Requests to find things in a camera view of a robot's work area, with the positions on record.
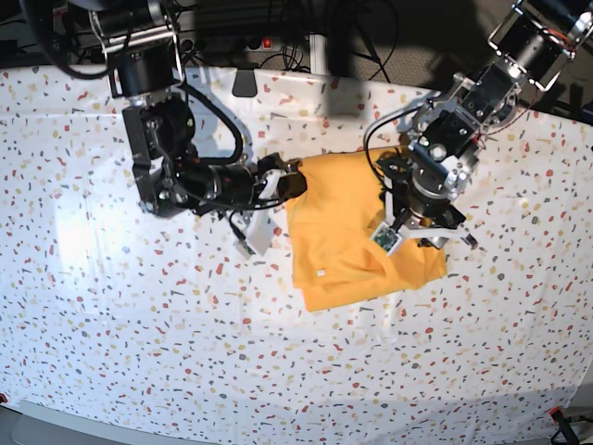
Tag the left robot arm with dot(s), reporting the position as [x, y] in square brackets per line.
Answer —
[421, 180]

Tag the white vertical pole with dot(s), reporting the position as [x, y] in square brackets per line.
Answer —
[318, 54]

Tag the red black clamp right corner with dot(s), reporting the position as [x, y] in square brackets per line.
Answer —
[565, 433]

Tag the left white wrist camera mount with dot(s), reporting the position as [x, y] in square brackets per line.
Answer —
[470, 240]

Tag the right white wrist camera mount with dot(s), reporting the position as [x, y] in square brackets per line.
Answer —
[253, 230]

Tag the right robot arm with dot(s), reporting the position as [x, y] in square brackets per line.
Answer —
[143, 64]

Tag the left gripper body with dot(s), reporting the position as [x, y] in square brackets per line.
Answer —
[409, 214]

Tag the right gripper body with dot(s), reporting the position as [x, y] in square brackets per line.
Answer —
[276, 180]

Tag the power strip with red switch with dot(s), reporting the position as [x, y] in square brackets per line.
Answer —
[238, 44]

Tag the orange yellow T-shirt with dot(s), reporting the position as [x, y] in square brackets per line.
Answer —
[335, 261]

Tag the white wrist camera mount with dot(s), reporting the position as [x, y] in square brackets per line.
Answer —
[470, 240]
[253, 230]

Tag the black table clamp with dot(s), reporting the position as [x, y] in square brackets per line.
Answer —
[245, 84]

